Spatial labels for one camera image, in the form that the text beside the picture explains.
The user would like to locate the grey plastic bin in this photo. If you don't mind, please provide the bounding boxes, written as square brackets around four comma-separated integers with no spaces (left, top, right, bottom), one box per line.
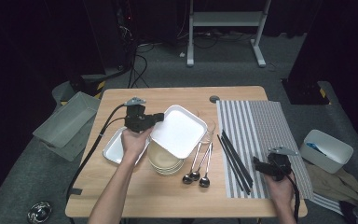
[32,91,102,149]

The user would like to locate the bundle of black chopsticks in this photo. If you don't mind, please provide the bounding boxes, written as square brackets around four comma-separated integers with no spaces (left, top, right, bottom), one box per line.
[216,130,255,196]

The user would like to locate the clear glass cup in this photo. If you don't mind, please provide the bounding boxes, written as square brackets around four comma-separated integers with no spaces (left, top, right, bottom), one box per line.
[200,117,217,144]

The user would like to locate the grey striped placemat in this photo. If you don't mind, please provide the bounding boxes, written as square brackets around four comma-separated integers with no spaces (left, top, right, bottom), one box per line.
[216,99,314,200]

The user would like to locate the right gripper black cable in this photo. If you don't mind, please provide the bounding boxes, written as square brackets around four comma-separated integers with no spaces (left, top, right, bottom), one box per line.
[285,172,302,224]

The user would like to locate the beige cloth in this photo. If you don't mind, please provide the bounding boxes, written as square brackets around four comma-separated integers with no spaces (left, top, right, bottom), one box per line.
[304,160,358,210]

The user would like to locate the tangle of floor cables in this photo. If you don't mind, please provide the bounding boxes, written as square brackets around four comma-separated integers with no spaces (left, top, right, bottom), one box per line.
[194,29,257,50]

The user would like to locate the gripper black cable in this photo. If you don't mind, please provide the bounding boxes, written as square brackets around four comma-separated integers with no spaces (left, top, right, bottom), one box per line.
[285,172,302,224]
[65,104,129,203]

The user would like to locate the white square plate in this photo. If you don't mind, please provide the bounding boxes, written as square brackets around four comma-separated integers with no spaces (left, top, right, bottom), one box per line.
[102,125,152,166]
[150,105,209,160]

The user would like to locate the blue packet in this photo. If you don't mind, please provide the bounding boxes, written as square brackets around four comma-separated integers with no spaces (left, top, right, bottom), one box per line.
[306,142,327,157]

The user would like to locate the silver metal spoon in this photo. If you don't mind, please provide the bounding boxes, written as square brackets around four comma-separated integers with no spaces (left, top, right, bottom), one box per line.
[182,142,203,185]
[189,142,213,182]
[199,142,214,189]

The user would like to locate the white metal stand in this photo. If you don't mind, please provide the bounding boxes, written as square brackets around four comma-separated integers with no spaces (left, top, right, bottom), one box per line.
[186,0,273,68]

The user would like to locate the striped grey cloth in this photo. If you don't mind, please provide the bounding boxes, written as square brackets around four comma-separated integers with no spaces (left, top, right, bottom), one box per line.
[310,191,344,217]

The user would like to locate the white plastic bin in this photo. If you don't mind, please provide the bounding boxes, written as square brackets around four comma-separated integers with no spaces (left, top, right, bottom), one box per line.
[298,129,354,175]

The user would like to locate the black equipment rack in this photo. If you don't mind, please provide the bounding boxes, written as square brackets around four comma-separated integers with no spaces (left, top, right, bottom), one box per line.
[83,0,138,76]

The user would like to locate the shiny metal object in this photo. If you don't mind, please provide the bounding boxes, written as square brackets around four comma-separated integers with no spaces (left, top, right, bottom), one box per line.
[27,201,53,224]

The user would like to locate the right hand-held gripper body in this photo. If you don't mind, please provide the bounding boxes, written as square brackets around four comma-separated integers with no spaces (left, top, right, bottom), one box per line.
[267,146,299,182]

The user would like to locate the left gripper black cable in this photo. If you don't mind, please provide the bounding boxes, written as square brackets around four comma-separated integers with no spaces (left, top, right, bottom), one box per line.
[65,104,129,203]

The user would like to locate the black base with yellow stripes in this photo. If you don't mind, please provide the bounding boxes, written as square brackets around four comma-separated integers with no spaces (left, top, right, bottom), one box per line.
[60,74,106,105]
[281,77,332,106]

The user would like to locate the person's left hand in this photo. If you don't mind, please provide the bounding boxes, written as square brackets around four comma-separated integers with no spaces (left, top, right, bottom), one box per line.
[120,125,154,164]

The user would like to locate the black floor cables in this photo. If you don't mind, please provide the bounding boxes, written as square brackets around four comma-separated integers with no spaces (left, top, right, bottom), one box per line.
[126,46,151,90]

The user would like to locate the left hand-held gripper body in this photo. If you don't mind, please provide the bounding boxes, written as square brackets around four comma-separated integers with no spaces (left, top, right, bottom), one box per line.
[124,96,155,133]

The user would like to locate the person's right hand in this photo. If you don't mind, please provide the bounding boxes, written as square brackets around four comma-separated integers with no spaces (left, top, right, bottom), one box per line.
[265,173,296,213]

